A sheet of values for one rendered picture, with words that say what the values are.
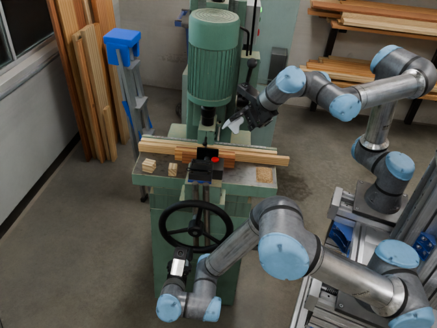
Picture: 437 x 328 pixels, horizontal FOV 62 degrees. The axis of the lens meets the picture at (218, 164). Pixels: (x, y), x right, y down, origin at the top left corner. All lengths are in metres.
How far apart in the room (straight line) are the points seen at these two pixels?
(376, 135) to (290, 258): 0.85
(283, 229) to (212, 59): 0.66
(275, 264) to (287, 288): 1.41
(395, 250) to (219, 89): 0.78
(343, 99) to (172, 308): 0.77
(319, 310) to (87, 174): 2.10
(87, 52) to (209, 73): 1.47
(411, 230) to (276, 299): 1.06
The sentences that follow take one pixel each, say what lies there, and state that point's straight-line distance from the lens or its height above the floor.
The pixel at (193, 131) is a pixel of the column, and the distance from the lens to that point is 1.75.
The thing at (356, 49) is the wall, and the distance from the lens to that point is 3.88.
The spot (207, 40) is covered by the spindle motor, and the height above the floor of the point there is 1.45.
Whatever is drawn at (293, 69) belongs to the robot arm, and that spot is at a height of 1.46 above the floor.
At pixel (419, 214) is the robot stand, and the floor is 1.05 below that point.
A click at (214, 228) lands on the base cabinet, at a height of 0.63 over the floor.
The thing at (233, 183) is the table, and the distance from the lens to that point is 1.48.
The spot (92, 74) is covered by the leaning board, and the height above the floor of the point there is 0.75.
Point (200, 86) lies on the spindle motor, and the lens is 1.34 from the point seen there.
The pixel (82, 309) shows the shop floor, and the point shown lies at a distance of 2.22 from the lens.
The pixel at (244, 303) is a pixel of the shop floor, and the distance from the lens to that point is 2.20.
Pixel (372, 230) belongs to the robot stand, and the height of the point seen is 0.73.
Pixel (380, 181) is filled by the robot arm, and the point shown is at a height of 0.95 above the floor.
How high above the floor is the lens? 1.87
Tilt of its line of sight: 38 degrees down
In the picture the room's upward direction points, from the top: 6 degrees clockwise
